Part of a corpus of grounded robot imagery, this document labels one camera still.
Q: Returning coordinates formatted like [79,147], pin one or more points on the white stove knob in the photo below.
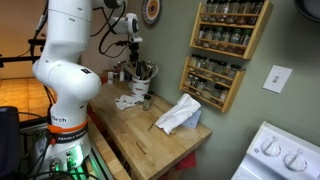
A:
[295,162]
[270,147]

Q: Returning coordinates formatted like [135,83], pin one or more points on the white shaker black print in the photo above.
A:
[110,77]

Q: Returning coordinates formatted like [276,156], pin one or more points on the white electric stove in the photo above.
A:
[266,166]

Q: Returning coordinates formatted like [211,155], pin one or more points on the black box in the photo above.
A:
[9,143]

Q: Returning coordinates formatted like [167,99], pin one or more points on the white light switch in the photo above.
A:
[277,79]

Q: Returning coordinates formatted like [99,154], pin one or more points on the small thin metal stick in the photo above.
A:
[151,127]

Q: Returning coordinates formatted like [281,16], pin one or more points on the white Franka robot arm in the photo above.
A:
[66,83]

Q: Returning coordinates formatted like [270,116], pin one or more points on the wooden spice rack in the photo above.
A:
[235,90]
[260,30]

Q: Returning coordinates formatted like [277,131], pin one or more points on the black metal bar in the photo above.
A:
[16,59]

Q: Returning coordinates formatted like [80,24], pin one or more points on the glass spice jar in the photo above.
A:
[201,84]
[246,37]
[257,6]
[218,34]
[246,6]
[234,70]
[235,36]
[212,65]
[209,33]
[221,67]
[194,60]
[233,6]
[217,90]
[201,62]

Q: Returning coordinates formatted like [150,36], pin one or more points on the crumpled white paper towel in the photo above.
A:
[126,101]

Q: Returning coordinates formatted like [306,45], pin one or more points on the decorative round wall plate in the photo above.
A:
[151,10]

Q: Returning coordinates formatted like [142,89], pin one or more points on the steel and clear grinder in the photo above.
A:
[122,75]

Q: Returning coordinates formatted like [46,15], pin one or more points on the pale wooden spoon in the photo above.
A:
[130,70]

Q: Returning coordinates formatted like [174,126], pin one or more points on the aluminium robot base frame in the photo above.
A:
[100,166]

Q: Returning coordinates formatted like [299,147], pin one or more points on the small glass jar dark lid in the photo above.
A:
[147,103]

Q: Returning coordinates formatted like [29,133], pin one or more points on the pale blue card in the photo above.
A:
[194,120]

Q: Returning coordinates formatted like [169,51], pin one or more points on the red cloth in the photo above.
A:
[186,161]

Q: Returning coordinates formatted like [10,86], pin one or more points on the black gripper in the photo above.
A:
[134,48]

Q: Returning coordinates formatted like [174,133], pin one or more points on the white crock with orange fish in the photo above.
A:
[140,88]

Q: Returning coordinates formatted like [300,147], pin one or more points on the white cloth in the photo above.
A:
[176,115]

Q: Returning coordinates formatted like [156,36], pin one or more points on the black frying pan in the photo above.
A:
[310,8]

